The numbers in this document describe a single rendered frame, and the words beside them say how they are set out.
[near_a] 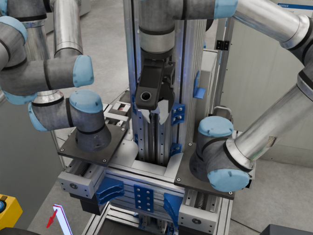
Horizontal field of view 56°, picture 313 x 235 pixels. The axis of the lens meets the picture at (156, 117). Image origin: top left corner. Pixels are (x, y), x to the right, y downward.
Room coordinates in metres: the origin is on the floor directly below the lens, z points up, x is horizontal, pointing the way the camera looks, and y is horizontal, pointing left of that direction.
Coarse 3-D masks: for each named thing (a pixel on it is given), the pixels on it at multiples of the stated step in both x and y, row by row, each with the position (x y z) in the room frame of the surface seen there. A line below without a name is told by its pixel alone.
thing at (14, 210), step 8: (0, 200) 0.56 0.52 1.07; (8, 200) 0.57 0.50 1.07; (16, 200) 0.58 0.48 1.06; (8, 208) 0.54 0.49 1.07; (16, 208) 0.56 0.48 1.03; (0, 216) 0.51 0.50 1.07; (8, 216) 0.52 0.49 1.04; (16, 216) 0.55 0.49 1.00; (0, 224) 0.49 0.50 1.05; (8, 224) 0.51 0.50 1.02
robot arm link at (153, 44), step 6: (138, 30) 0.59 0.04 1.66; (174, 30) 0.58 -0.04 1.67; (144, 36) 0.56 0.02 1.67; (150, 36) 0.55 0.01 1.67; (156, 36) 0.55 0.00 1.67; (162, 36) 0.55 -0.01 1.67; (168, 36) 0.56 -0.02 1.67; (174, 36) 0.58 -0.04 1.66; (144, 42) 0.56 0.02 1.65; (150, 42) 0.55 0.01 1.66; (156, 42) 0.55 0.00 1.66; (162, 42) 0.55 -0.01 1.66; (168, 42) 0.56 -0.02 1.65; (144, 48) 0.56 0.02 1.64; (150, 48) 0.55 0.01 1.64; (156, 48) 0.55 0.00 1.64; (162, 48) 0.55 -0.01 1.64; (168, 48) 0.56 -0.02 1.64
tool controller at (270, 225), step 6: (270, 228) 0.37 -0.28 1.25; (276, 228) 0.37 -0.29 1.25; (282, 228) 0.37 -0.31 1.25; (288, 228) 0.37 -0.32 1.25; (294, 228) 0.37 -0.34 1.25; (264, 234) 0.38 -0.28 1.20; (270, 234) 0.36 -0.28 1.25; (276, 234) 0.35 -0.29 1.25; (282, 234) 0.35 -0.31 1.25; (288, 234) 0.35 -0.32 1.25; (294, 234) 0.35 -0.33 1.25; (300, 234) 0.35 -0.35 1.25; (306, 234) 0.35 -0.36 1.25; (312, 234) 0.35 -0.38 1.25
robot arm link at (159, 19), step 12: (144, 0) 0.55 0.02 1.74; (156, 0) 0.55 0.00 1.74; (168, 0) 0.55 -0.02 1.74; (180, 0) 0.55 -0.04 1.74; (144, 12) 0.56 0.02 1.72; (156, 12) 0.55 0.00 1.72; (168, 12) 0.55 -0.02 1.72; (180, 12) 0.55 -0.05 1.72; (144, 24) 0.56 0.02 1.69; (156, 24) 0.55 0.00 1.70; (168, 24) 0.56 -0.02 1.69
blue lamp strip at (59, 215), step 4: (56, 208) 0.46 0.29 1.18; (60, 208) 0.46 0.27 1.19; (60, 212) 0.46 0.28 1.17; (60, 216) 0.46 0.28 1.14; (60, 220) 0.47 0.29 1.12; (64, 220) 0.46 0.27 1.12; (64, 224) 0.46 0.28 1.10; (64, 228) 0.47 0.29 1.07; (64, 232) 0.47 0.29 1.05; (68, 232) 0.46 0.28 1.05
